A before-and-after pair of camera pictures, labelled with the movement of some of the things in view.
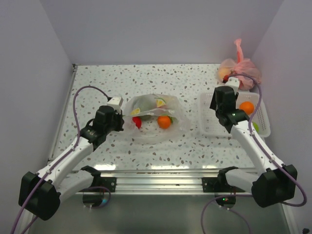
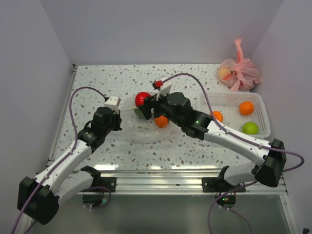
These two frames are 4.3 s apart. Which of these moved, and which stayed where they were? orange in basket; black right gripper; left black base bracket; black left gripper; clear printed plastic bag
Moved: black right gripper
Stayed: left black base bracket; clear printed plastic bag; black left gripper; orange in basket
